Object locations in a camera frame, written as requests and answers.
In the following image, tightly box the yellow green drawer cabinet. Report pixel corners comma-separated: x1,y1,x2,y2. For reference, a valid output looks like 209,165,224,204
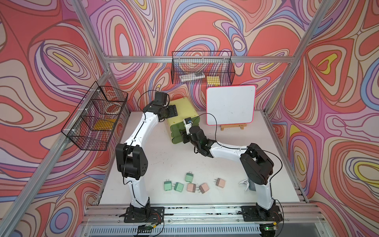
166,98,198,144

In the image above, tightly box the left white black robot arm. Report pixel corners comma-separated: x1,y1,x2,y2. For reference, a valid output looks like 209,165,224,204
115,104,178,219

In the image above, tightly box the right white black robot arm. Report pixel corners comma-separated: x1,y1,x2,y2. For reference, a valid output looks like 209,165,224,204
181,126,277,219

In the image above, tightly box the grey box in back basket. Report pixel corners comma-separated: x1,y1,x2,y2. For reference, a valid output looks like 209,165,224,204
179,72,205,83

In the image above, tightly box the green plug upper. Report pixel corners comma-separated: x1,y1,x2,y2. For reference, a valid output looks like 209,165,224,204
185,172,194,183

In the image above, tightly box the green plug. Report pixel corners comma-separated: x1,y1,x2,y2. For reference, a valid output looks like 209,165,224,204
173,182,184,193
164,180,172,191
185,172,194,183

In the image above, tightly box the pink framed whiteboard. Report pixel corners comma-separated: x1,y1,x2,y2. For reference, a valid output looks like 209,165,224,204
206,85,256,125

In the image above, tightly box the pink plug left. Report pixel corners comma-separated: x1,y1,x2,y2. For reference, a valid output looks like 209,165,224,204
187,183,196,193

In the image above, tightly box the pink plug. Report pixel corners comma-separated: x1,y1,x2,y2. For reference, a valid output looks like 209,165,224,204
215,178,226,188
187,183,196,193
198,183,210,194

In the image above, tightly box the wooden whiteboard stand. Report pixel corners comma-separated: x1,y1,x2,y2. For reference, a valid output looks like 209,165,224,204
220,123,247,131

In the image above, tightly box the pink plug middle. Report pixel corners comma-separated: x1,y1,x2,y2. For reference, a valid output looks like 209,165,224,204
198,183,210,194

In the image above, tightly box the green plug lower middle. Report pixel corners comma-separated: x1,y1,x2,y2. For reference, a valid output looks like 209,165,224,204
173,182,184,193

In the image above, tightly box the pink plug right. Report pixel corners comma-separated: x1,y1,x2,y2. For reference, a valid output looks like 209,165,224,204
215,178,226,188

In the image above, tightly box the green plug far left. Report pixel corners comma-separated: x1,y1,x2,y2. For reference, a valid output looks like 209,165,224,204
164,180,172,191

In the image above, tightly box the yellow block in back basket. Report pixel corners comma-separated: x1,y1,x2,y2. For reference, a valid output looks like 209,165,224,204
206,76,221,87

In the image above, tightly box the yellow item in left basket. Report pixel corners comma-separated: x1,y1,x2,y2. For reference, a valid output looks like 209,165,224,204
92,119,116,131

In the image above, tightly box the white plastic clip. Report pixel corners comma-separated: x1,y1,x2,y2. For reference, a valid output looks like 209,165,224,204
238,179,250,192

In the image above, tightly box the grey felt eraser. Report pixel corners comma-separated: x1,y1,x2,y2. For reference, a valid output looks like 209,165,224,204
248,179,256,191

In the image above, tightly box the green circuit board left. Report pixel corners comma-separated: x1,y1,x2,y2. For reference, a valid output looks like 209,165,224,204
137,224,157,234

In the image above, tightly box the green circuit board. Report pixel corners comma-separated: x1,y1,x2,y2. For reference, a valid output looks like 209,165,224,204
137,224,157,234
260,222,278,233

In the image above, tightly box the green circuit board right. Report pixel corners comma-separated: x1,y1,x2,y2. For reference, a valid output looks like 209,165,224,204
260,222,278,233

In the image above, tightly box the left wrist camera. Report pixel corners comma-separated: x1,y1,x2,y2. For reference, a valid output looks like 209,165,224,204
153,91,170,107

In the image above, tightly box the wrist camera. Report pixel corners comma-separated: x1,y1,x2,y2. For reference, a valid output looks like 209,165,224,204
153,91,170,107
184,118,192,135

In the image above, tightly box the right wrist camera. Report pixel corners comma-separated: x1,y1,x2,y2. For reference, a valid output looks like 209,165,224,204
184,118,192,135

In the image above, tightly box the back black wire basket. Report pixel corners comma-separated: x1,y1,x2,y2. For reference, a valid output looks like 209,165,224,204
171,50,235,87

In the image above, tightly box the black wire basket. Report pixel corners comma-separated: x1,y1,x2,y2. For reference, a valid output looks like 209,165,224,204
61,82,128,151
171,50,235,87

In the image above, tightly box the left black wire basket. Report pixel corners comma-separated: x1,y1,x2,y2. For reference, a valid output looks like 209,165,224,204
61,82,128,151

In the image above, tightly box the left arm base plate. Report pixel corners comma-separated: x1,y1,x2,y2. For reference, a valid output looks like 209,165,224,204
120,206,165,224

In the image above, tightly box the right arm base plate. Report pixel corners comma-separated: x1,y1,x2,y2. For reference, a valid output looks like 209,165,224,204
239,204,284,223

